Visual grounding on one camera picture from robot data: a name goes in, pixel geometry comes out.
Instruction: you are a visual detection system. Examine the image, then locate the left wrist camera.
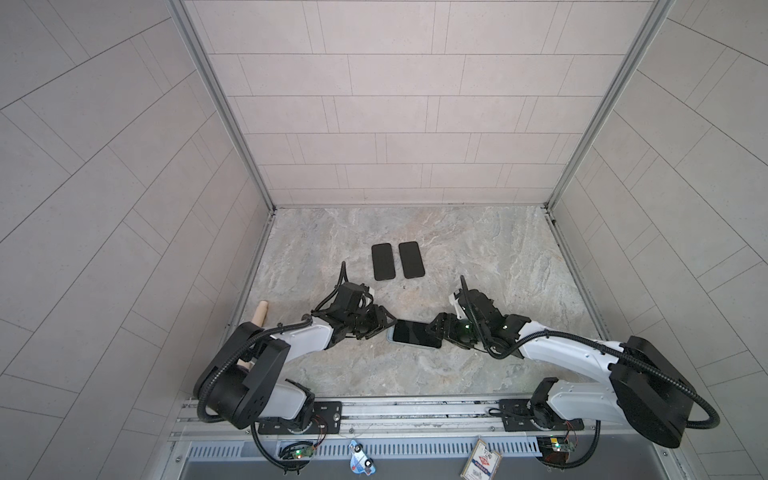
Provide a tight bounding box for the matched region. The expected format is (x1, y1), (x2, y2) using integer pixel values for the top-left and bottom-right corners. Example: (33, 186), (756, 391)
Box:
(331, 282), (374, 312)

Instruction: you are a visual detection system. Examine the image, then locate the wooden roller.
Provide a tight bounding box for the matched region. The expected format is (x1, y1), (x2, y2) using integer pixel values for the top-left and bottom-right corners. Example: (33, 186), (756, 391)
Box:
(238, 300), (269, 371)

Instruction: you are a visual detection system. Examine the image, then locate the blue white sticker tag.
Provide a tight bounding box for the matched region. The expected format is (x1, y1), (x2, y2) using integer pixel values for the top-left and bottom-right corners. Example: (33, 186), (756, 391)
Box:
(349, 440), (376, 476)

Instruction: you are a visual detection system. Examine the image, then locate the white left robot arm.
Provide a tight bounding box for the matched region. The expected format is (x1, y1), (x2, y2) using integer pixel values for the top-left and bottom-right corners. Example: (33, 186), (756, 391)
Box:
(193, 304), (396, 431)

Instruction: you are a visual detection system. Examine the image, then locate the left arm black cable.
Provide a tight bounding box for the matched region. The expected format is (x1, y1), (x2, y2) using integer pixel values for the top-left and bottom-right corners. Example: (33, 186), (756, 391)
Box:
(195, 261), (349, 472)

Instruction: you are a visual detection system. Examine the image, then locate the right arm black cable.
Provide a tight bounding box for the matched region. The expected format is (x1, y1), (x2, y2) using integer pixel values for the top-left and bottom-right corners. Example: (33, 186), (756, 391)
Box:
(458, 275), (721, 431)

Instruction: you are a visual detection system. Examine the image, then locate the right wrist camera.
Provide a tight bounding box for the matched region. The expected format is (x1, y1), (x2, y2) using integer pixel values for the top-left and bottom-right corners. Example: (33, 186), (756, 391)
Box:
(449, 292), (467, 320)

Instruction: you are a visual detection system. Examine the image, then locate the right circuit board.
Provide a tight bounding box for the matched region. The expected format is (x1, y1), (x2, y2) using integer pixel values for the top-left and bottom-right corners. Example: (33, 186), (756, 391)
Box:
(536, 437), (577, 464)

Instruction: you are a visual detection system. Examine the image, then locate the purple-edged phone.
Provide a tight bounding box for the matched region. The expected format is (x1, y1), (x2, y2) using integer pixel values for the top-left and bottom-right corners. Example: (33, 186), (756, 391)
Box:
(398, 241), (425, 279)
(371, 243), (396, 281)

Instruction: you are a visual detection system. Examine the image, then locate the aluminium left corner post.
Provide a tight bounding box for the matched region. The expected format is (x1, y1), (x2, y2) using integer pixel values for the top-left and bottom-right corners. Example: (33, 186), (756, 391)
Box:
(168, 0), (276, 213)

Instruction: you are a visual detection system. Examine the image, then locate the aluminium right corner post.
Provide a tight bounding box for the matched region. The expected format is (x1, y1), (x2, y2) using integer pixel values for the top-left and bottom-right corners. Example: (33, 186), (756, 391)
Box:
(544, 0), (676, 216)

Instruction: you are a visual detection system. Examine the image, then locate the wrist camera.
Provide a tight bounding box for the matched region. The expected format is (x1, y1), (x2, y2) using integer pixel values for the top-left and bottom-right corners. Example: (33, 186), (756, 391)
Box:
(331, 282), (374, 312)
(449, 292), (467, 320)

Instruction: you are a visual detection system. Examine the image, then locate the black phone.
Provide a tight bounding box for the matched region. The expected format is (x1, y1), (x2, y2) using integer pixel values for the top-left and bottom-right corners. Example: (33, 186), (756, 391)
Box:
(390, 320), (442, 349)

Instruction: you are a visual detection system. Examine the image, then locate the circuit board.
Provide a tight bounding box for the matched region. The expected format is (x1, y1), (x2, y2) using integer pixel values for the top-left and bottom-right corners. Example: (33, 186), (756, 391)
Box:
(279, 441), (316, 461)
(536, 437), (577, 464)

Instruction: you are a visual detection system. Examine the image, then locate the red white card tag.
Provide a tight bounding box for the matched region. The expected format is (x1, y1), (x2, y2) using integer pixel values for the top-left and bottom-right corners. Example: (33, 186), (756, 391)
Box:
(460, 439), (502, 480)

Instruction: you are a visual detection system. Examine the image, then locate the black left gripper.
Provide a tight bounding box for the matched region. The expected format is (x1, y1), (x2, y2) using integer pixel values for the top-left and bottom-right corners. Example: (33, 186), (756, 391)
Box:
(342, 305), (398, 339)

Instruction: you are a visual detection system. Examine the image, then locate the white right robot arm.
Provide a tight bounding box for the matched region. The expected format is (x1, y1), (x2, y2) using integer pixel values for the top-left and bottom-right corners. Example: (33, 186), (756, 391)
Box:
(426, 313), (696, 448)

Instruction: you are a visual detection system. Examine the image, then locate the aluminium corner post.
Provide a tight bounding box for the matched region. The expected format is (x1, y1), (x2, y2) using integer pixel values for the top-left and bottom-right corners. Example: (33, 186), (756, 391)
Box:
(544, 0), (676, 216)
(168, 0), (276, 213)

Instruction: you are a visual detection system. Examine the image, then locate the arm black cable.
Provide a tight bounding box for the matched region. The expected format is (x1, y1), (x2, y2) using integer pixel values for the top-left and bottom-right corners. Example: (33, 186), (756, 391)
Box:
(458, 275), (721, 431)
(195, 261), (349, 472)

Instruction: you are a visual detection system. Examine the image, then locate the left circuit board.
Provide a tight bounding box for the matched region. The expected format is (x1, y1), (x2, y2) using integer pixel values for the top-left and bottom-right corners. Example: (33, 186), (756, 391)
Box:
(279, 441), (316, 461)

